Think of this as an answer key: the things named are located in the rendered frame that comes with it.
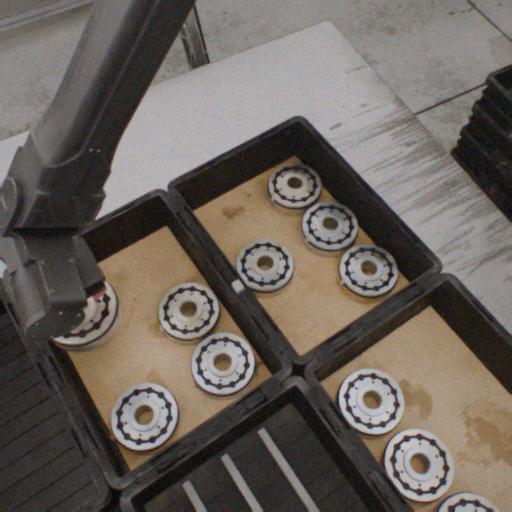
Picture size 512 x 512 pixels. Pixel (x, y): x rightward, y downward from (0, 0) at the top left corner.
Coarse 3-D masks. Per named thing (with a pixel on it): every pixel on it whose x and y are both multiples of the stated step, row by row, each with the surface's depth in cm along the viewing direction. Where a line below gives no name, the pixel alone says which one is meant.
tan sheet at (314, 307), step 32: (288, 160) 111; (256, 192) 107; (224, 224) 104; (256, 224) 104; (288, 224) 104; (320, 256) 101; (288, 288) 97; (320, 288) 97; (288, 320) 95; (320, 320) 95; (352, 320) 95
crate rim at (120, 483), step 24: (120, 216) 93; (192, 240) 91; (216, 264) 88; (264, 336) 83; (48, 360) 81; (288, 360) 81; (264, 384) 79; (72, 408) 78; (240, 408) 77; (192, 432) 76; (96, 456) 74; (168, 456) 74; (120, 480) 73
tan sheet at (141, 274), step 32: (128, 256) 100; (160, 256) 100; (128, 288) 97; (160, 288) 97; (128, 320) 94; (224, 320) 94; (96, 352) 92; (128, 352) 92; (160, 352) 92; (192, 352) 92; (96, 384) 89; (128, 384) 89; (160, 384) 89; (192, 384) 89; (256, 384) 89; (192, 416) 87
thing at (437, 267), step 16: (272, 128) 102; (304, 128) 103; (256, 144) 101; (320, 144) 101; (224, 160) 99; (336, 160) 99; (192, 176) 97; (352, 176) 97; (176, 192) 95; (368, 192) 95; (384, 208) 94; (192, 224) 92; (400, 224) 93; (208, 240) 90; (416, 240) 91; (224, 256) 89; (432, 256) 89; (432, 272) 88; (416, 288) 87; (256, 304) 85; (384, 304) 85; (272, 320) 84; (368, 320) 84; (336, 336) 84; (288, 352) 81; (320, 352) 81
